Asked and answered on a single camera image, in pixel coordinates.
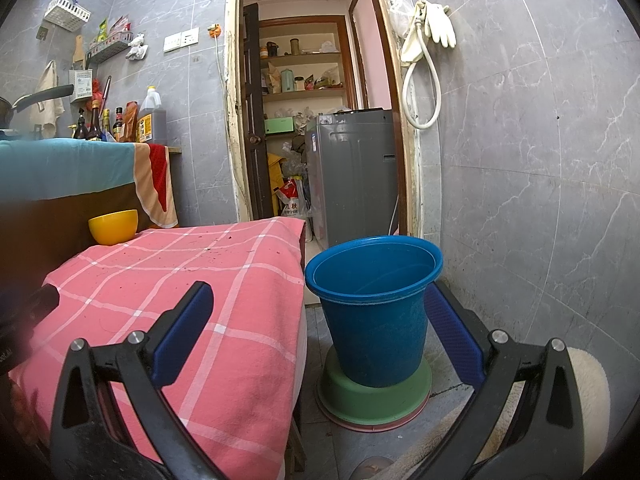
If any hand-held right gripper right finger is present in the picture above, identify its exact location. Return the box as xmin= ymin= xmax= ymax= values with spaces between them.
xmin=410 ymin=280 xmax=586 ymax=480

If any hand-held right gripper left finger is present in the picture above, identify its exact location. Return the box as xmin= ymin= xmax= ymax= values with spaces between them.
xmin=50 ymin=281 xmax=226 ymax=480

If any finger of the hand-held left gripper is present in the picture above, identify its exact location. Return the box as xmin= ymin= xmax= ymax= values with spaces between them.
xmin=22 ymin=284 xmax=60 ymax=328

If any blue plastic bucket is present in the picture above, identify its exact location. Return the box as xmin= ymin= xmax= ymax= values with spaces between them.
xmin=305 ymin=236 xmax=444 ymax=388

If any pink plaid tablecloth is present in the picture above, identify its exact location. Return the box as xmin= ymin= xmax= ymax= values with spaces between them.
xmin=9 ymin=217 xmax=307 ymax=480

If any green plastic basin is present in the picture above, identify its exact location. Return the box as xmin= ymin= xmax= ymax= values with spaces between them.
xmin=317 ymin=345 xmax=433 ymax=421

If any yellow bowl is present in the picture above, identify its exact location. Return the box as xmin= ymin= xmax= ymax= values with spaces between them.
xmin=88 ymin=209 xmax=139 ymax=246

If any blue brown striped cloth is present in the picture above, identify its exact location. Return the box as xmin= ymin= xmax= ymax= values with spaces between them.
xmin=0 ymin=139 xmax=179 ymax=291

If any red white sack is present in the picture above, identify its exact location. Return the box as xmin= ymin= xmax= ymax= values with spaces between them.
xmin=277 ymin=177 xmax=307 ymax=218

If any yellow bag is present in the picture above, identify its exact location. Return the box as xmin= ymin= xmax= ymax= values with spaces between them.
xmin=269 ymin=154 xmax=286 ymax=211

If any grey washing machine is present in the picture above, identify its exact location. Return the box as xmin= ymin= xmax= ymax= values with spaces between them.
xmin=305 ymin=108 xmax=401 ymax=251

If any beige hanging towel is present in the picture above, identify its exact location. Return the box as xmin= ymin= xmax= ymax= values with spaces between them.
xmin=37 ymin=60 xmax=66 ymax=138

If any black frying pan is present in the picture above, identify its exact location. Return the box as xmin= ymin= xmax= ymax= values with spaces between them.
xmin=0 ymin=85 xmax=75 ymax=128

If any large oil bottle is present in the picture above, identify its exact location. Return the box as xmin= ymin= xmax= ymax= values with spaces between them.
xmin=136 ymin=86 xmax=168 ymax=145

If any dark brown door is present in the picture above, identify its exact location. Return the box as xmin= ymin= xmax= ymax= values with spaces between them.
xmin=242 ymin=2 xmax=271 ymax=221

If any crumpled white plastic bag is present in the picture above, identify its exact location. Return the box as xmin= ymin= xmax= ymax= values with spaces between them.
xmin=126 ymin=32 xmax=149 ymax=61

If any cream rubber glove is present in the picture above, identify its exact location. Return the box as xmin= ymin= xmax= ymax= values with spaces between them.
xmin=424 ymin=2 xmax=457 ymax=49
xmin=400 ymin=2 xmax=426 ymax=65

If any wooden shelf unit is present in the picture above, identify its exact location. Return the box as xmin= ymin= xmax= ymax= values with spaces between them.
xmin=259 ymin=16 xmax=348 ymax=103

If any clear plastic bag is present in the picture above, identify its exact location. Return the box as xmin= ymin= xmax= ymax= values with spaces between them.
xmin=390 ymin=0 xmax=416 ymax=36

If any white hose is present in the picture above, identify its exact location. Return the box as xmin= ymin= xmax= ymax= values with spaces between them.
xmin=402 ymin=35 xmax=443 ymax=129

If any white wall box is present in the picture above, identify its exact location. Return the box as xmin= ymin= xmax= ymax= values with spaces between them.
xmin=68 ymin=69 xmax=94 ymax=103

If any door frame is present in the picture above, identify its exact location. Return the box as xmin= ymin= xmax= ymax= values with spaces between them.
xmin=224 ymin=0 xmax=418 ymax=238

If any wire wall rack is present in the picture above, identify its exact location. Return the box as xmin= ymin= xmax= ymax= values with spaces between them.
xmin=87 ymin=16 xmax=135 ymax=63

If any white plastic wall basket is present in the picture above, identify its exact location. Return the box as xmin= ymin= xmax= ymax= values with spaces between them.
xmin=44 ymin=0 xmax=92 ymax=31

